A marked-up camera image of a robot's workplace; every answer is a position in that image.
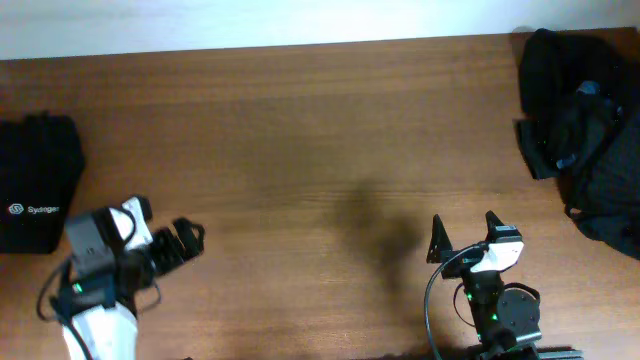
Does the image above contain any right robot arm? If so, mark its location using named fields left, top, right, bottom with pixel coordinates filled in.
left=423, top=211, right=584, bottom=360

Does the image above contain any black clothes pile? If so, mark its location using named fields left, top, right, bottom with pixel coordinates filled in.
left=516, top=28, right=639, bottom=258

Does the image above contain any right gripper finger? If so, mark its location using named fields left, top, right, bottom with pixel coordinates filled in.
left=426, top=214, right=454, bottom=264
left=485, top=210, right=504, bottom=228

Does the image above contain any black camera cable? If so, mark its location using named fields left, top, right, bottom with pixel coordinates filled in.
left=35, top=204, right=164, bottom=360
left=423, top=243, right=542, bottom=360

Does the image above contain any right black camera cable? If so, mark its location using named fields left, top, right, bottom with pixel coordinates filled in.
left=423, top=243, right=542, bottom=360

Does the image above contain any left black camera cable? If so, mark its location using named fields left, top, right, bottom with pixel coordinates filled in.
left=35, top=204, right=164, bottom=360

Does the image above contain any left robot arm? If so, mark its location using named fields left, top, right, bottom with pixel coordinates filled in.
left=49, top=207, right=205, bottom=359

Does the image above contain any black t-shirt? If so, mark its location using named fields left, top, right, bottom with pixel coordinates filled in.
left=1, top=113, right=85, bottom=254

